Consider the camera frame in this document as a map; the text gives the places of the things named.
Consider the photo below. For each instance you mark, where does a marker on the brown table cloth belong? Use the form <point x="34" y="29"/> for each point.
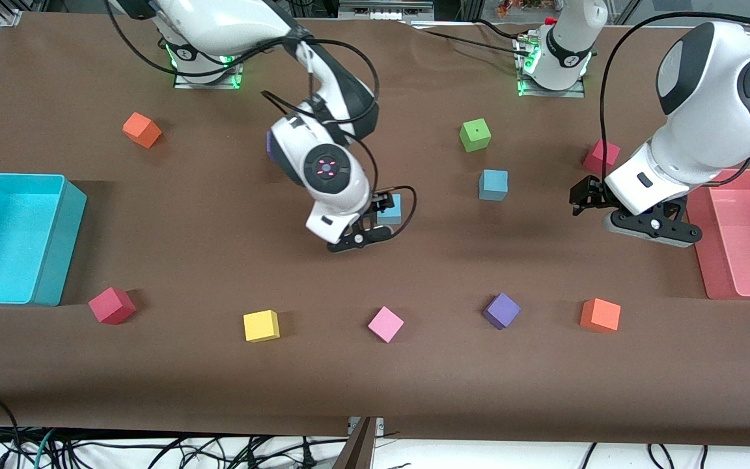
<point x="414" y="378"/>

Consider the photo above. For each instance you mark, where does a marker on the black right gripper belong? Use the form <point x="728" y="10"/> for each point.
<point x="379" y="203"/>

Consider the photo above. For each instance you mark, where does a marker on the aluminium frame bracket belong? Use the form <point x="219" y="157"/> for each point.
<point x="10" y="16"/>

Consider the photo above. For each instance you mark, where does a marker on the orange foam block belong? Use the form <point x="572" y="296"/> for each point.
<point x="600" y="315"/>
<point x="142" y="130"/>

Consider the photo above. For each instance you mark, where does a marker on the purple foam block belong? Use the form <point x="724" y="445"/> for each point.
<point x="501" y="311"/>
<point x="269" y="148"/>

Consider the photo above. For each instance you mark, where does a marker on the pink plastic bin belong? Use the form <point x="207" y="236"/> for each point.
<point x="746" y="247"/>

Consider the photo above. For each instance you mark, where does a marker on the yellow foam block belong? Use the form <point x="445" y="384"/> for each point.
<point x="261" y="326"/>

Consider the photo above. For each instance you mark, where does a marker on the grey power strip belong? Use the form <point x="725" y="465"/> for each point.
<point x="381" y="9"/>

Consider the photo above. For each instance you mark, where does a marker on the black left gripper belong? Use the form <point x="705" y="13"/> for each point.
<point x="587" y="194"/>

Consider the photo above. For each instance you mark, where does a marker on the green foam block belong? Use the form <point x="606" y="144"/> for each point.
<point x="476" y="137"/>

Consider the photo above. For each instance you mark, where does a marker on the pink foam block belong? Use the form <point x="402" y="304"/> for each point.
<point x="385" y="324"/>

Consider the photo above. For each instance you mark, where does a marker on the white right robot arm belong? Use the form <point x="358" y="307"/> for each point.
<point x="238" y="26"/>

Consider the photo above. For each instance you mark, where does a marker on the cyan plastic bin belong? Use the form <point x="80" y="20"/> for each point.
<point x="4" y="247"/>

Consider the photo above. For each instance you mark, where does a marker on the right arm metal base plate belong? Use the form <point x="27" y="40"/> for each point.
<point x="186" y="83"/>

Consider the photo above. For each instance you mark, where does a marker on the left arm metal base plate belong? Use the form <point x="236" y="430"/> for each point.
<point x="544" y="94"/>

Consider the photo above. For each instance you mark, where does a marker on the metal clamp bracket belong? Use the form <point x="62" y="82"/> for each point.
<point x="379" y="425"/>

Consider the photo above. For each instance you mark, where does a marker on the red foam block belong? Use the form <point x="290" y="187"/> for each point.
<point x="611" y="156"/>
<point x="112" y="306"/>

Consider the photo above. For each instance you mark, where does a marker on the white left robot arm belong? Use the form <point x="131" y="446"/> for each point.
<point x="707" y="98"/>

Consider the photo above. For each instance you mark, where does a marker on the light blue foam block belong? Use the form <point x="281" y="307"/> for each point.
<point x="395" y="212"/>
<point x="493" y="185"/>

